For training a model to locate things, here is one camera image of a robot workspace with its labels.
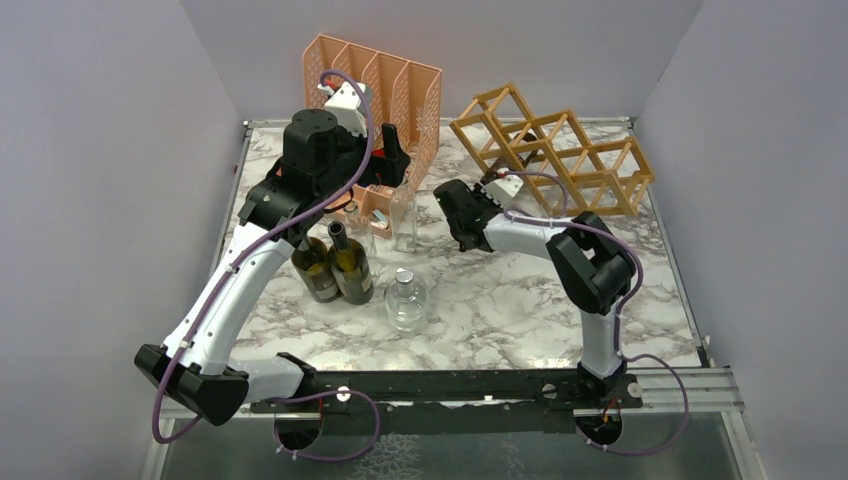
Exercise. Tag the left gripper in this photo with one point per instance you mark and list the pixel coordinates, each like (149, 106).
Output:
(385, 171)

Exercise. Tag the tall clear glass bottle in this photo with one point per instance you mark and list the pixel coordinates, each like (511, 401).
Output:
(404, 219)

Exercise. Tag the round clear bottle with cap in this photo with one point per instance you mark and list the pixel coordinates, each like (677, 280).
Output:
(406, 300)

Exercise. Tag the wooden wine rack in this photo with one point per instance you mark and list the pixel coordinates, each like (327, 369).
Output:
(567, 172)

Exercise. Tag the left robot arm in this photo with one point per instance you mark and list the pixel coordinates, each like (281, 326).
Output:
(321, 160)

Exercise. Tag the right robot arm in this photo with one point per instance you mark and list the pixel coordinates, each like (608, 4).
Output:
(598, 271)

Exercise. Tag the small clear glass bottle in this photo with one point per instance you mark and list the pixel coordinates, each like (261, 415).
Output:
(359, 228)

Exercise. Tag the dark wine bottle far left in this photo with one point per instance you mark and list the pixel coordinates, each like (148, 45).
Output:
(311, 263)

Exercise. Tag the pink plastic file organizer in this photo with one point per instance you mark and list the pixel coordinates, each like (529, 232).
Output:
(405, 93)

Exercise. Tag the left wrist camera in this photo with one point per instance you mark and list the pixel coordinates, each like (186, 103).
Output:
(348, 107)

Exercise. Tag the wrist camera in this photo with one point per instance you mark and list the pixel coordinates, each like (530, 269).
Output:
(502, 188)
(348, 107)

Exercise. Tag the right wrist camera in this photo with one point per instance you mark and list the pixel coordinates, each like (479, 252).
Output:
(502, 188)

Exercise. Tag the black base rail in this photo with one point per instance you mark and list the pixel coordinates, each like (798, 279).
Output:
(434, 402)

